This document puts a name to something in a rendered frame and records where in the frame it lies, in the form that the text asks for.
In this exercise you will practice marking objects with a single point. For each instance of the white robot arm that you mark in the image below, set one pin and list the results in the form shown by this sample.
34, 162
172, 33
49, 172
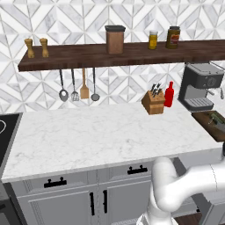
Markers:
175, 187

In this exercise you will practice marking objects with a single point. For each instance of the dark wooden cutting board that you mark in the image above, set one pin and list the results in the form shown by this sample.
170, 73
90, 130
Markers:
209, 124

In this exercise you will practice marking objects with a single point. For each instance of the green cucumber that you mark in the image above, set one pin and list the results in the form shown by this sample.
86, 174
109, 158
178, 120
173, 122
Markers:
218, 119

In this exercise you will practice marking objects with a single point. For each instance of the hanging metal skimmer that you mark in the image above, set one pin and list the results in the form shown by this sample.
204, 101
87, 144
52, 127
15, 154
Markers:
94, 95

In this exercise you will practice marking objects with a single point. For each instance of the hanging wooden spatula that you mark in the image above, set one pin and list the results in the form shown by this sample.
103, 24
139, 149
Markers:
84, 91

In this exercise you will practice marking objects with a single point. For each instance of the hanging metal slotted spatula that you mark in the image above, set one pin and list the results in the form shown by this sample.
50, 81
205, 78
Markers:
74, 94

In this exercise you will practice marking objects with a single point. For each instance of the wooden knife block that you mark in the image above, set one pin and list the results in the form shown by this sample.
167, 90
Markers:
153, 101

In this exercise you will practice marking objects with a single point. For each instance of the hanging metal ladle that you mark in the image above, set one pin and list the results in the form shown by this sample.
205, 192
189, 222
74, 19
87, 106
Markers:
63, 93

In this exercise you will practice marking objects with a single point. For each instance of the red ketchup bottle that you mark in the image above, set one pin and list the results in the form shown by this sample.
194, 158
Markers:
169, 96

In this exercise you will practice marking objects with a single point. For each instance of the grey drawer front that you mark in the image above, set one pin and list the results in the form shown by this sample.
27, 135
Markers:
129, 170
58, 181

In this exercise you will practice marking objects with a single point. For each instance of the brown canister with black lid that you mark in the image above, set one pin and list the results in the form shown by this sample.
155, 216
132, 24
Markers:
114, 40

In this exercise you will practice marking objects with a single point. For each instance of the yellow spice jar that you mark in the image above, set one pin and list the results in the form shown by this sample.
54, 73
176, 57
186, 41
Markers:
152, 40

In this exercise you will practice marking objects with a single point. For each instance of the grey cupboard door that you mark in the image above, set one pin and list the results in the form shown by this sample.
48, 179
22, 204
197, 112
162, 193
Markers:
126, 200
58, 209

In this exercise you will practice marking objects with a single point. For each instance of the grey espresso machine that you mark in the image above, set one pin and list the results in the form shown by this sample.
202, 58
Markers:
199, 85

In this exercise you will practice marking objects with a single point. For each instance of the wooden pepper shaker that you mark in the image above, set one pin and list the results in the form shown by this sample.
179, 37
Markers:
44, 47

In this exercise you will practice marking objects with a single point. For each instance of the dark jar with red label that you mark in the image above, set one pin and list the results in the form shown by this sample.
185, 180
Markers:
173, 37

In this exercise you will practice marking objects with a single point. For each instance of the wooden salt shaker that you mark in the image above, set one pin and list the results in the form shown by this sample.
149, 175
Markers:
29, 48

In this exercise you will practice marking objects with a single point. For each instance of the black hob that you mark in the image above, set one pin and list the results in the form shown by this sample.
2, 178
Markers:
6, 137

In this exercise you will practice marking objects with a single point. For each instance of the dark wooden wall shelf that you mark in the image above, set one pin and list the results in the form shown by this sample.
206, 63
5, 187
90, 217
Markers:
117, 55

